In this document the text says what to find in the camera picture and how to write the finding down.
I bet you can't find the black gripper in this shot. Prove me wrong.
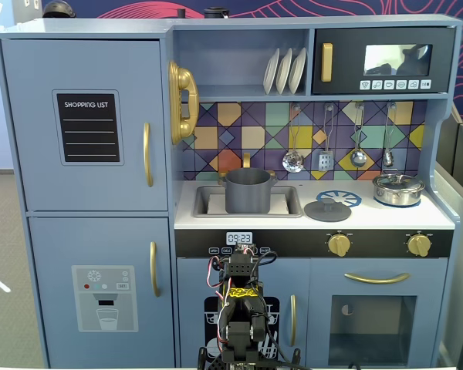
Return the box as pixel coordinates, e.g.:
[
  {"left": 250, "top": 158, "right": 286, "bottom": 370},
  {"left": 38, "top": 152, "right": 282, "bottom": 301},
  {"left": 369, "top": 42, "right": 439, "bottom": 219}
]
[{"left": 224, "top": 251, "right": 261, "bottom": 287}]

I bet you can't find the gray lid with knob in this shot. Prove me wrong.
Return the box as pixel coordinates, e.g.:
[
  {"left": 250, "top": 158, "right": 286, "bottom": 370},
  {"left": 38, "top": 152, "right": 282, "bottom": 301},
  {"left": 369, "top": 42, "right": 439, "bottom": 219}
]
[{"left": 303, "top": 198, "right": 353, "bottom": 223}]

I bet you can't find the steel pot lid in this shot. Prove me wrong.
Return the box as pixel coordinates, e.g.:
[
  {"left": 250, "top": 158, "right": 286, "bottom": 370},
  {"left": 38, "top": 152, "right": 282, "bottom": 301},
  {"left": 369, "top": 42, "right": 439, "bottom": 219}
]
[{"left": 373, "top": 173, "right": 424, "bottom": 192}]

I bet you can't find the yellow patterned band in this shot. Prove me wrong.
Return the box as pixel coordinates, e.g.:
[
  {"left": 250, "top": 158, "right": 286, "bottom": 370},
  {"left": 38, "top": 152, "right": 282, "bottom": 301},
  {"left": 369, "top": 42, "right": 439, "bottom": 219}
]
[{"left": 228, "top": 286, "right": 259, "bottom": 298}]

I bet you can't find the digital clock display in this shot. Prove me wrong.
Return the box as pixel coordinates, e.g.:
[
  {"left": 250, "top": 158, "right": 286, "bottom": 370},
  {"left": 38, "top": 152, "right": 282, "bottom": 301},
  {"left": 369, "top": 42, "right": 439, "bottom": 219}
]
[{"left": 225, "top": 231, "right": 253, "bottom": 246}]

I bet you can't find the blue cupboard door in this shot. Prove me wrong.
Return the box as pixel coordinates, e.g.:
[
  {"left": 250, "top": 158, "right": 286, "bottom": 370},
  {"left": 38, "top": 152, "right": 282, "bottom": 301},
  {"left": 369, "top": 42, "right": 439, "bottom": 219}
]
[{"left": 176, "top": 257, "right": 311, "bottom": 368}]

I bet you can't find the black control panel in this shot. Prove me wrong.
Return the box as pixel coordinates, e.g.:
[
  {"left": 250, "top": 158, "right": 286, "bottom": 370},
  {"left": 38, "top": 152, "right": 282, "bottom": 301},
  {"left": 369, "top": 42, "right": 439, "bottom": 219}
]
[{"left": 174, "top": 229, "right": 455, "bottom": 258}]

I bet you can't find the gray pot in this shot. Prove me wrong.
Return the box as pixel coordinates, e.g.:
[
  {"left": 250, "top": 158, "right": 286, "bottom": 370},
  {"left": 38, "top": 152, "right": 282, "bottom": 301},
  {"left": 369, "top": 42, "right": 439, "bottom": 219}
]
[{"left": 219, "top": 167, "right": 278, "bottom": 214}]

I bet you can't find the blue oven door with window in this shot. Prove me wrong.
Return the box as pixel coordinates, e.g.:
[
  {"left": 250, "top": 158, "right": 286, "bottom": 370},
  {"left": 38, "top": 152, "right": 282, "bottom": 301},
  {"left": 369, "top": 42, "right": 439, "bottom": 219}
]
[{"left": 309, "top": 257, "right": 448, "bottom": 367}]

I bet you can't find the gray sink basin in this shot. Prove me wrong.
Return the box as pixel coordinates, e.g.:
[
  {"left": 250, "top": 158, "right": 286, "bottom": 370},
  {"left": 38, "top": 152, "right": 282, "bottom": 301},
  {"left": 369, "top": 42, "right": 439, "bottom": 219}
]
[{"left": 192, "top": 185, "right": 304, "bottom": 219}]

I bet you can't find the gold stove knob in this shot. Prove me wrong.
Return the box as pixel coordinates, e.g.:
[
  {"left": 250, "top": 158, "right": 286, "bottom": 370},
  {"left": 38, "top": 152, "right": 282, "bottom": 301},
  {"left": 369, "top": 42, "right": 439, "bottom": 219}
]
[
  {"left": 327, "top": 232, "right": 352, "bottom": 257},
  {"left": 407, "top": 233, "right": 433, "bottom": 257}
]

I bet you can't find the steel skimmer spoon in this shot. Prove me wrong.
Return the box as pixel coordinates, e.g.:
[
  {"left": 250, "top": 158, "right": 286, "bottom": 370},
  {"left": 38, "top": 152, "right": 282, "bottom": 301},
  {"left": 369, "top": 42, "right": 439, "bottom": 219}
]
[{"left": 282, "top": 103, "right": 306, "bottom": 174}]

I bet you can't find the steel slotted spatula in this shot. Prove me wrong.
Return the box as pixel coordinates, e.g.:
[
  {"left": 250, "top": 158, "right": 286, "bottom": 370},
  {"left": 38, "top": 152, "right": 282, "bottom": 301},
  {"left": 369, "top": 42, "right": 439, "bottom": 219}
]
[{"left": 317, "top": 103, "right": 335, "bottom": 172}]

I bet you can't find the colourful tile backsplash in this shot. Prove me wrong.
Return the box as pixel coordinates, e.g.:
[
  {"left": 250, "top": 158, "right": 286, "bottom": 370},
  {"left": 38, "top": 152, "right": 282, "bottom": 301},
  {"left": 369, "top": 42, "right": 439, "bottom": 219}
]
[{"left": 181, "top": 100, "right": 426, "bottom": 182}]

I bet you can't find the steel ladle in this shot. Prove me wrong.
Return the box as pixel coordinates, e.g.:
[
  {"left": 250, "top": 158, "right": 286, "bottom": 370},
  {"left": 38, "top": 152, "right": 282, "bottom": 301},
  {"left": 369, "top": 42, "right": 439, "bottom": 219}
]
[{"left": 350, "top": 102, "right": 368, "bottom": 168}]

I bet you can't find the steel pot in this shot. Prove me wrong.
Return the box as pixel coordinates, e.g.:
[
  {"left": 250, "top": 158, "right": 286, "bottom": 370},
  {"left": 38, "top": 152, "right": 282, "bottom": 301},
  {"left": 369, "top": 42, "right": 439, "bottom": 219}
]
[{"left": 372, "top": 180, "right": 426, "bottom": 207}]

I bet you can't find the blue fridge door with dispenser print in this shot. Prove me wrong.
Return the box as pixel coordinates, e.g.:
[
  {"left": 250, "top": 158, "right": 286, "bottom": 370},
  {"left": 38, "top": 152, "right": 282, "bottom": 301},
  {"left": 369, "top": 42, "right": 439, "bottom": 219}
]
[{"left": 27, "top": 216, "right": 177, "bottom": 368}]

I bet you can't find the steel small spoon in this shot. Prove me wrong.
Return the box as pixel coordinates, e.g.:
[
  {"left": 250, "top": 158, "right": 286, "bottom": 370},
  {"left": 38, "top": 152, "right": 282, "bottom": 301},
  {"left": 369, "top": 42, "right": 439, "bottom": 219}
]
[{"left": 382, "top": 102, "right": 397, "bottom": 168}]

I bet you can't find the black shopping list chalkboard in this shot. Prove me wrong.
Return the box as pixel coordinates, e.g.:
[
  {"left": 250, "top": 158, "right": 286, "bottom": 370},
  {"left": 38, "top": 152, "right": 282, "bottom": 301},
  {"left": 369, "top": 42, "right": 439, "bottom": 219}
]
[{"left": 52, "top": 89, "right": 125, "bottom": 167}]

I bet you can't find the white toy plate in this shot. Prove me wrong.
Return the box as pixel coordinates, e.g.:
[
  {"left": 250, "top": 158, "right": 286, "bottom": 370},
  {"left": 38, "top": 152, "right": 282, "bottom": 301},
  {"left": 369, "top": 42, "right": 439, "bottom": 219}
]
[
  {"left": 275, "top": 47, "right": 293, "bottom": 96},
  {"left": 262, "top": 47, "right": 281, "bottom": 96},
  {"left": 288, "top": 46, "right": 307, "bottom": 95}
]

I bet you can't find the gold toy telephone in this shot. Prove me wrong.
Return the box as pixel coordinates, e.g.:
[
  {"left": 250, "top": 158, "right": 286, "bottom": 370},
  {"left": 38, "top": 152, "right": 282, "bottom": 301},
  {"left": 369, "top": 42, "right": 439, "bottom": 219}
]
[{"left": 167, "top": 60, "right": 200, "bottom": 146}]

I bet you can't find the blue toy kitchen unit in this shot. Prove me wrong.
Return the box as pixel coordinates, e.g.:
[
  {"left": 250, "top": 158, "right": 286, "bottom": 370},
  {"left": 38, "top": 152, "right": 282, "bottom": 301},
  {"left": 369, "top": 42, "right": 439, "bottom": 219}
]
[{"left": 0, "top": 14, "right": 463, "bottom": 369}]

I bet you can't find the gray partition panel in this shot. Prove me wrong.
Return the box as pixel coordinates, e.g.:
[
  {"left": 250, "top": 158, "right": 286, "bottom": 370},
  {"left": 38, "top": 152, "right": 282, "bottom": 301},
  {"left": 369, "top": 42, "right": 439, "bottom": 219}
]
[{"left": 434, "top": 103, "right": 463, "bottom": 370}]

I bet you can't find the blue fridge door with chalkboard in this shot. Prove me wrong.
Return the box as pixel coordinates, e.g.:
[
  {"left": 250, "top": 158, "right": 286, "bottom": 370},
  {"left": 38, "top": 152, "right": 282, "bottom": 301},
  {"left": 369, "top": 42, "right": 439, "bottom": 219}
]
[{"left": 0, "top": 38, "right": 169, "bottom": 212}]

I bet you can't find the black toy microwave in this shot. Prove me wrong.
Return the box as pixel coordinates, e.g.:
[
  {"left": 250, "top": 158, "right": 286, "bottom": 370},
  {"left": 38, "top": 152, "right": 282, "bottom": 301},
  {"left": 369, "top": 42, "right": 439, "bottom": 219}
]
[{"left": 311, "top": 26, "right": 457, "bottom": 96}]

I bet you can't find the black rounded helmet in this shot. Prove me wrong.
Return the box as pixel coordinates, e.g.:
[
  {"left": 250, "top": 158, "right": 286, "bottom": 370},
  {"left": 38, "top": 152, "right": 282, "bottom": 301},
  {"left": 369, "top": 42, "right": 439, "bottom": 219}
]
[{"left": 42, "top": 0, "right": 76, "bottom": 19}]

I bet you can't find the red white servo wire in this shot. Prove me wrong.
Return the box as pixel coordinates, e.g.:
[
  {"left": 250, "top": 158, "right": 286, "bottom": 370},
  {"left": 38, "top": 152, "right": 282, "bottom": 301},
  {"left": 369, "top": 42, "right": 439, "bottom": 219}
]
[{"left": 208, "top": 254, "right": 232, "bottom": 350}]

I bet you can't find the gold cupboard handle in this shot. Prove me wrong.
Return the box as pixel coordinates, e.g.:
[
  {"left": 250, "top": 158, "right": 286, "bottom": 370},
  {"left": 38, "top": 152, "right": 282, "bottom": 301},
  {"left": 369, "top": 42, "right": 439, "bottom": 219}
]
[{"left": 289, "top": 294, "right": 297, "bottom": 347}]

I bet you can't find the black cable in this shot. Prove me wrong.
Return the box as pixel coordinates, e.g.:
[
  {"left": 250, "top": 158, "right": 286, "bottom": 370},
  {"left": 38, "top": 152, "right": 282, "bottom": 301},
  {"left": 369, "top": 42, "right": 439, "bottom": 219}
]
[{"left": 254, "top": 248, "right": 306, "bottom": 367}]

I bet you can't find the short gold fridge handle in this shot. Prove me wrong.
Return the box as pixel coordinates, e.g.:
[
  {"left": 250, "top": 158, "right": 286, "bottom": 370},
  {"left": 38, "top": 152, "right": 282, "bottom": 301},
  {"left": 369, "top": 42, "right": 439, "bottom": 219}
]
[{"left": 149, "top": 240, "right": 161, "bottom": 298}]

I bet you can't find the gold oven handle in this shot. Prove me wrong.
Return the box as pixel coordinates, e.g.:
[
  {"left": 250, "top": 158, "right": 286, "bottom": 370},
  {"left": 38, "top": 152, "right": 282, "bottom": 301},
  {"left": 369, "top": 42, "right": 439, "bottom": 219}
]
[{"left": 343, "top": 272, "right": 411, "bottom": 285}]

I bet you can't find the long gold fridge handle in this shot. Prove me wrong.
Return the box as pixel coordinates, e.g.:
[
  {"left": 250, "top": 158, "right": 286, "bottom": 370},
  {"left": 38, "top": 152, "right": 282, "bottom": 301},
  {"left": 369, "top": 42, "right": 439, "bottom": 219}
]
[{"left": 143, "top": 122, "right": 155, "bottom": 188}]

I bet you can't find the gold microwave handle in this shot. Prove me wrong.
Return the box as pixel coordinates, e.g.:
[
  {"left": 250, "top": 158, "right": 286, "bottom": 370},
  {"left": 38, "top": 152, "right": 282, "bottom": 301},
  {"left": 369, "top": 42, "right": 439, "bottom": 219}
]
[{"left": 320, "top": 42, "right": 334, "bottom": 83}]

